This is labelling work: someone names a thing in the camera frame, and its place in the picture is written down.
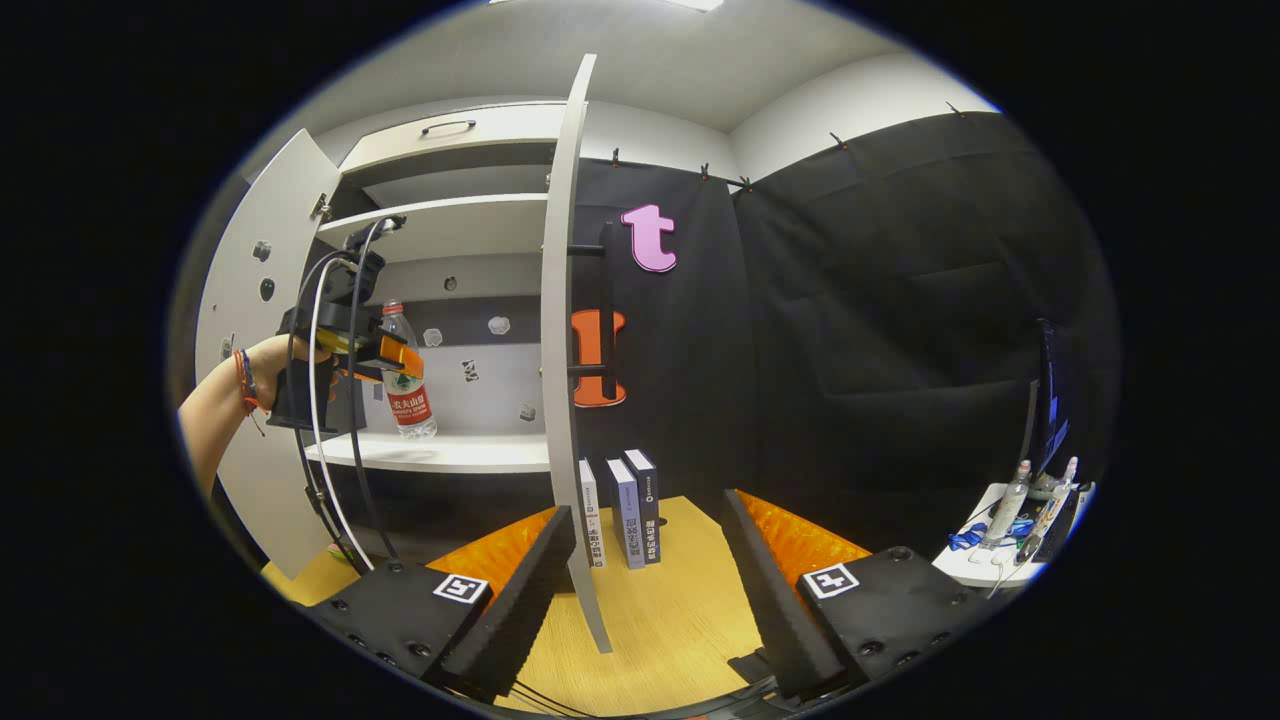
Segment white book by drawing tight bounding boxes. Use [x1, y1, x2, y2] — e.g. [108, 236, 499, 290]
[578, 458, 608, 571]

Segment grey blue book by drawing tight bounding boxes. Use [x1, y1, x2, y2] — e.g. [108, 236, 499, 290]
[606, 458, 648, 571]

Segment clear plastic water bottle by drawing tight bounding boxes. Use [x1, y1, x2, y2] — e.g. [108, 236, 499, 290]
[380, 298, 439, 441]

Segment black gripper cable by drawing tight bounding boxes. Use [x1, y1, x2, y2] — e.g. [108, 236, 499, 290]
[345, 218, 401, 563]

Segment blue object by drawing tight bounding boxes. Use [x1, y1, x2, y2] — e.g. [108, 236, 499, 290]
[948, 518, 1036, 553]

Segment white side table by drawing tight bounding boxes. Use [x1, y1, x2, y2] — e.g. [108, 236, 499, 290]
[932, 482, 1098, 589]

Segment white cabinet door hat sticker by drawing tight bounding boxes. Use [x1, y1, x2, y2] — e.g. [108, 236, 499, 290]
[540, 53, 614, 654]

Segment black door handle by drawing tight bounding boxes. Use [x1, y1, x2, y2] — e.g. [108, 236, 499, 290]
[568, 222, 626, 403]

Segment black backdrop cloth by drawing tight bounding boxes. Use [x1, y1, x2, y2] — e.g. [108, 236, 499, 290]
[575, 110, 1121, 561]

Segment red string bracelet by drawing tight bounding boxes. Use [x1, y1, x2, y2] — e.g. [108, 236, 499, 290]
[233, 348, 269, 438]

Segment clear spray bottle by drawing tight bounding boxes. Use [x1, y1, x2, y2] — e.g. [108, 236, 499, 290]
[983, 460, 1033, 549]
[1018, 456, 1081, 566]

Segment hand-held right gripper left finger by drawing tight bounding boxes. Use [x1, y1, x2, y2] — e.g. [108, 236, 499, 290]
[305, 505, 578, 704]

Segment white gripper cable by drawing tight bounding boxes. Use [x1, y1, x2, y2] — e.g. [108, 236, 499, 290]
[308, 255, 376, 573]

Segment dark computer monitor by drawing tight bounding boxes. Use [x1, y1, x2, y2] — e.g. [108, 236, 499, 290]
[1018, 318, 1076, 481]

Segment white cabinet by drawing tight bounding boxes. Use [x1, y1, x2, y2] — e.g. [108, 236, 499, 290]
[305, 100, 581, 566]

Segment white cabinet door phone sticker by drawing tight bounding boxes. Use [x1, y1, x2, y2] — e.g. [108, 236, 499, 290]
[195, 128, 343, 583]

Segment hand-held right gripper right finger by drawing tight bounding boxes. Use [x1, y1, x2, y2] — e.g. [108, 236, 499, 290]
[722, 488, 996, 701]

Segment white cabinet shelf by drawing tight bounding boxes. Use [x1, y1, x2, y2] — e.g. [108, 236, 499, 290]
[303, 432, 553, 475]
[315, 193, 551, 263]

